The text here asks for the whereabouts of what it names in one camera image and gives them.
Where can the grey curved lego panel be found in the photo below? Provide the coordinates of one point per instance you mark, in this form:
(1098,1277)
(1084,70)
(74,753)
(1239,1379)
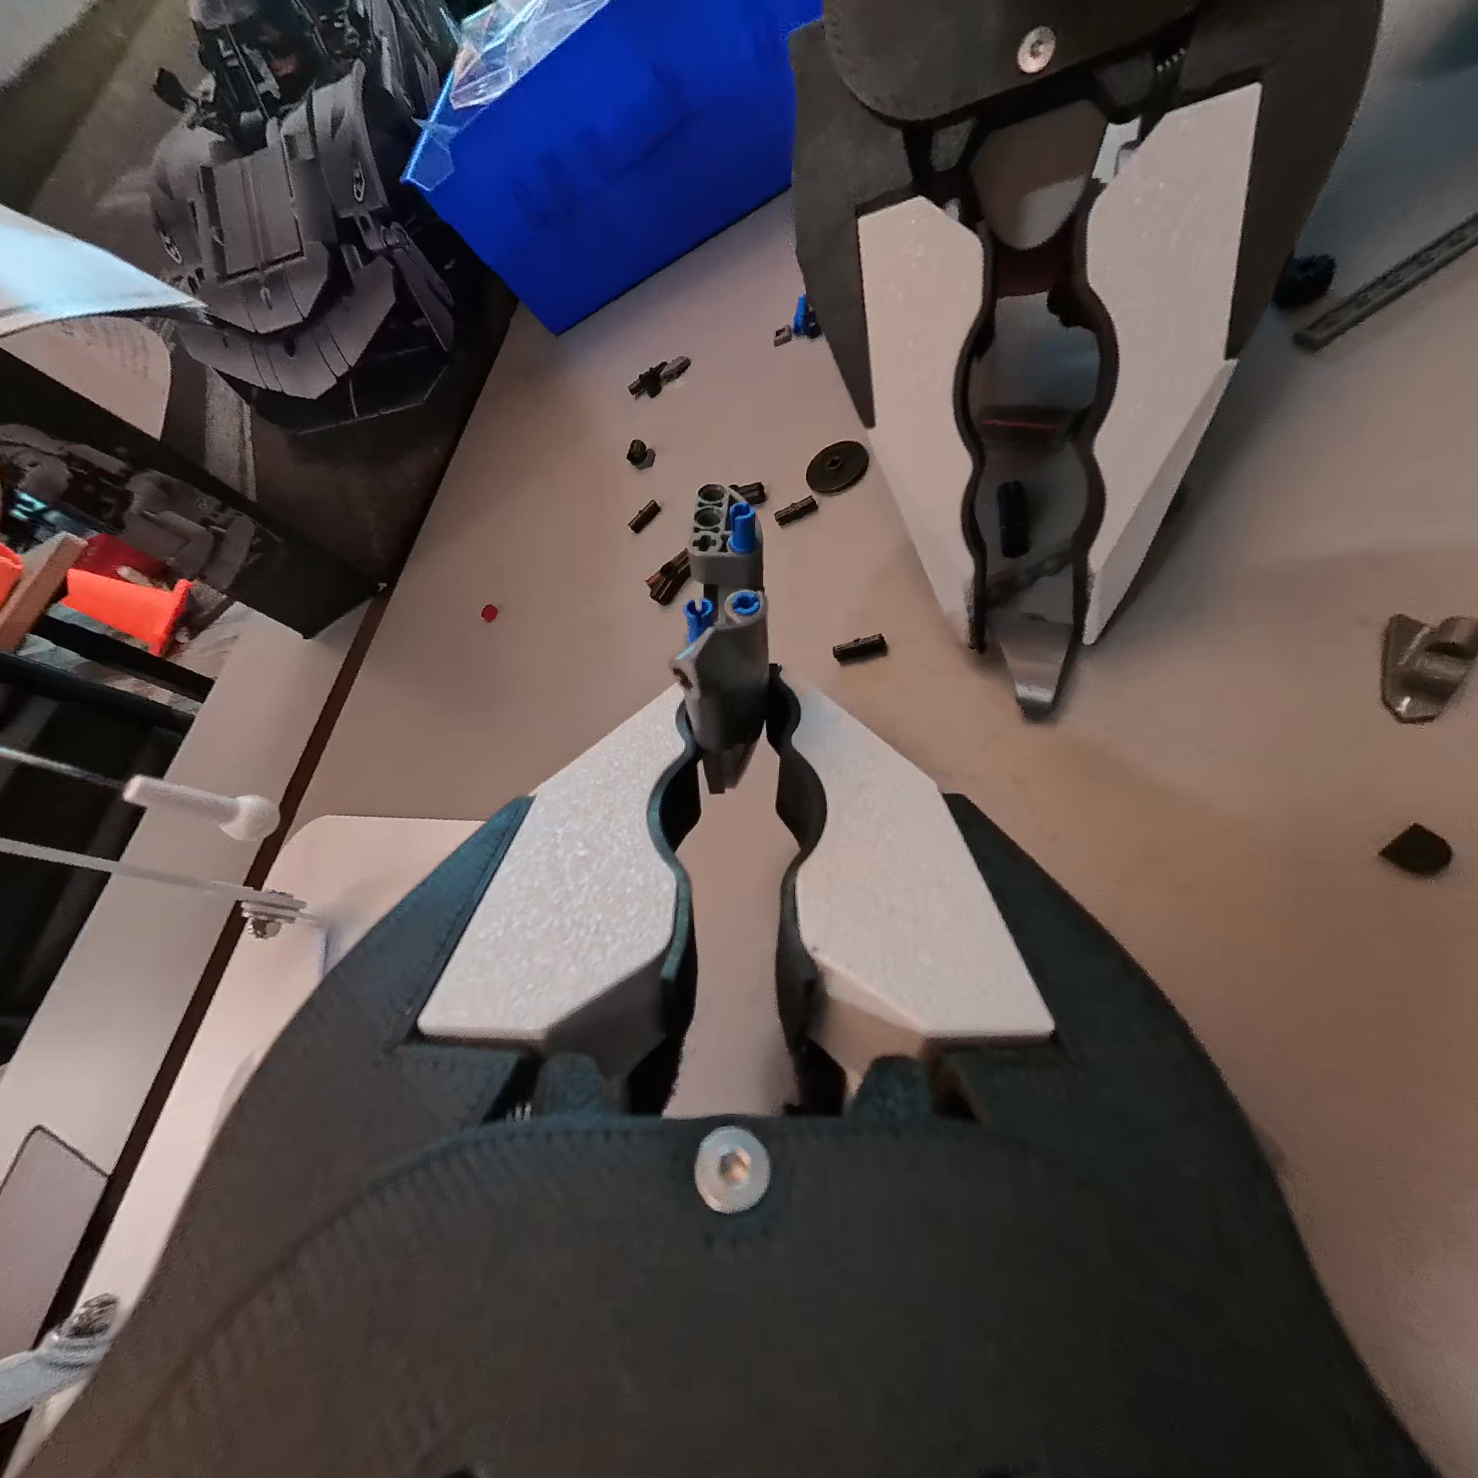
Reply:
(1045,669)

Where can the black lego pin connector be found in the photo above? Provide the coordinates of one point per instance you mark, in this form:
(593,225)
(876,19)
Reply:
(642,515)

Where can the orange plastic object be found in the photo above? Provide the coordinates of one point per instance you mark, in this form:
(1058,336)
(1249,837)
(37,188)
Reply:
(127,605)

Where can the blue and black lego piece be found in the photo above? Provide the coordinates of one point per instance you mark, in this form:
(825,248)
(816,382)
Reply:
(802,313)

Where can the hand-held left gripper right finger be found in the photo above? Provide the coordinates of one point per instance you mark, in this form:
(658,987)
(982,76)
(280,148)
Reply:
(924,924)

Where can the clear plastic bags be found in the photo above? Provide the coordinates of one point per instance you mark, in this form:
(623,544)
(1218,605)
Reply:
(509,58)

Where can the grey triangular lego piece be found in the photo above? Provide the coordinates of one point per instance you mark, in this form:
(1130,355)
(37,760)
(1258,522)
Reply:
(1429,667)

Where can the grey lego assembly blue pins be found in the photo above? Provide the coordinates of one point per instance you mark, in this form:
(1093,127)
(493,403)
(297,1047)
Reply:
(721,669)

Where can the black connector with brown axle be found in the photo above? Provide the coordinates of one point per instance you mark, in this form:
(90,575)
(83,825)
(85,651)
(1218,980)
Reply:
(667,574)

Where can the dark tile with orange stripe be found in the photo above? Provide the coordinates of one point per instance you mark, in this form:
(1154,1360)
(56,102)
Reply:
(1022,417)

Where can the grey lego beam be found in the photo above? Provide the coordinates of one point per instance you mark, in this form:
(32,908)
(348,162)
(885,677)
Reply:
(1385,288)

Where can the black lego disc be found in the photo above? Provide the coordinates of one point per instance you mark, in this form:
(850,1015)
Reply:
(838,464)

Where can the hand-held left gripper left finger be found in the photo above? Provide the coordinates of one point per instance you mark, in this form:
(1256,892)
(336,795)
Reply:
(542,924)

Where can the white instruction booklet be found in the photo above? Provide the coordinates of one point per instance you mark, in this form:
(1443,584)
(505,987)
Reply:
(81,288)

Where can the black lego gear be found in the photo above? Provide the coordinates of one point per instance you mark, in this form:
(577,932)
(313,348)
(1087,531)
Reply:
(1311,276)

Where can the thick black lego pin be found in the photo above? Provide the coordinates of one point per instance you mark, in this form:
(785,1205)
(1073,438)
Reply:
(1012,514)

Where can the lego set box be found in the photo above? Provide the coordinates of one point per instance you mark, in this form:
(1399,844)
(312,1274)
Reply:
(289,230)

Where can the wooden book stand board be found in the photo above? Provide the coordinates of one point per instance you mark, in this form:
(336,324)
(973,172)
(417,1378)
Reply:
(41,588)

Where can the clear sticker sheet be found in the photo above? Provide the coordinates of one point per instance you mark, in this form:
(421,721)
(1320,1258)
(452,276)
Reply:
(46,1212)

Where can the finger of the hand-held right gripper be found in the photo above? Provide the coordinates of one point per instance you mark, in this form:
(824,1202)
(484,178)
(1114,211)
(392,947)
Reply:
(1167,288)
(911,347)

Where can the black rounded lego piece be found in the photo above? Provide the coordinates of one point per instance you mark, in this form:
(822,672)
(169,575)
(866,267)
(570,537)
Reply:
(1415,852)

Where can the black lego cross connector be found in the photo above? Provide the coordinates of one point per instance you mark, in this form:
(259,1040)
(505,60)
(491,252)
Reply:
(660,375)

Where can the small black lego pin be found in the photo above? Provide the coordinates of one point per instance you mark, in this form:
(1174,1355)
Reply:
(794,508)
(860,646)

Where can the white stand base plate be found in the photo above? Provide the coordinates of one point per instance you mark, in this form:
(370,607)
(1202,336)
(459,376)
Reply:
(370,853)

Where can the blue plastic bin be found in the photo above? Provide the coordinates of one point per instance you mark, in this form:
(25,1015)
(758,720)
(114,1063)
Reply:
(623,172)

